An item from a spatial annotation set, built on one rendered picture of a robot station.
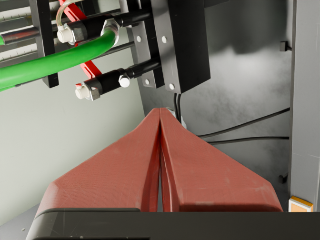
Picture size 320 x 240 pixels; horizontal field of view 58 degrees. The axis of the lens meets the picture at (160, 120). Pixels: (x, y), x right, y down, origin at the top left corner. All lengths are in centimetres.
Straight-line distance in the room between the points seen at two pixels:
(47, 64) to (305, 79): 29
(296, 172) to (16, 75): 37
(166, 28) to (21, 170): 47
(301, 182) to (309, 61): 18
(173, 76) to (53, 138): 37
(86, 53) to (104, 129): 57
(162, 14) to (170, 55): 6
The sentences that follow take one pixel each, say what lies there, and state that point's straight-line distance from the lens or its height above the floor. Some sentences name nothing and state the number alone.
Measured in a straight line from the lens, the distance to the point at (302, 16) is 37.
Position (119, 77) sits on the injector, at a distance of 44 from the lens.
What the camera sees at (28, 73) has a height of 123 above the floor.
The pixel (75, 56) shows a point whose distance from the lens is 24.
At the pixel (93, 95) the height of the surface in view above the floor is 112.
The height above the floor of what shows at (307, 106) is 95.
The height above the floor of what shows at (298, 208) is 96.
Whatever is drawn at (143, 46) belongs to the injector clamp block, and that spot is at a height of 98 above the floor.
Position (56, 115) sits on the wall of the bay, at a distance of 73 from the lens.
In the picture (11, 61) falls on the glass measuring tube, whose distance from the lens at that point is 65.
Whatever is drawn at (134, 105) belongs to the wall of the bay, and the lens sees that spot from 84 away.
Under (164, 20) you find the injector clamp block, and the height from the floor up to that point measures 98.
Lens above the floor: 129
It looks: 34 degrees down
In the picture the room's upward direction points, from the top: 119 degrees counter-clockwise
